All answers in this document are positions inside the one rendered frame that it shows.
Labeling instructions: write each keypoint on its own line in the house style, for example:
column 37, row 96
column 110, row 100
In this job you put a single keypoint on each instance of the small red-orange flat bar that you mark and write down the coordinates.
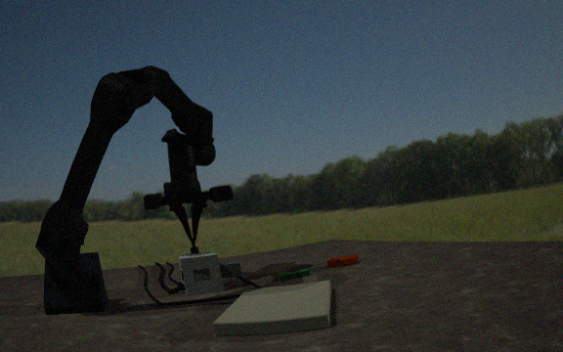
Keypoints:
column 343, row 261

